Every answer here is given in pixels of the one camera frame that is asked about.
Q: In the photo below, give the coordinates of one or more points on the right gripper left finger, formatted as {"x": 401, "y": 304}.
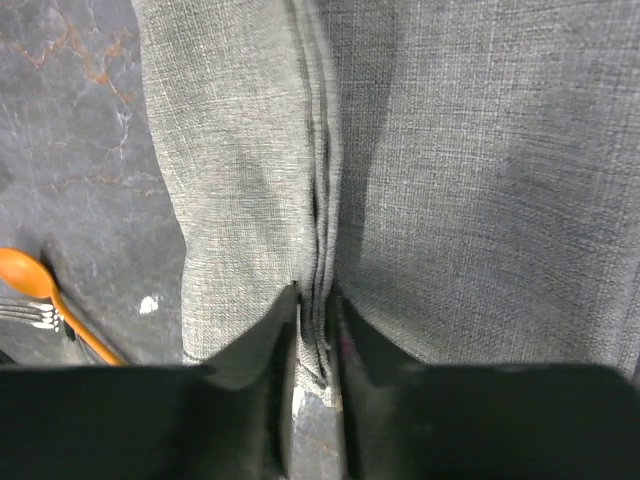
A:
{"x": 226, "y": 418}

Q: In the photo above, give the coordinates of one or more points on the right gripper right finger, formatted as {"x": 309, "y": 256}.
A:
{"x": 404, "y": 419}

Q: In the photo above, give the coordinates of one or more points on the orange plastic spoon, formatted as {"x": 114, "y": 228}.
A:
{"x": 30, "y": 277}

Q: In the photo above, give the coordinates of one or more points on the clear-handled metal fork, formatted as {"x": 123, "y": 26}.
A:
{"x": 43, "y": 316}

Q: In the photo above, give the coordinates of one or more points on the grey cloth napkin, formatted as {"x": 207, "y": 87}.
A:
{"x": 466, "y": 172}

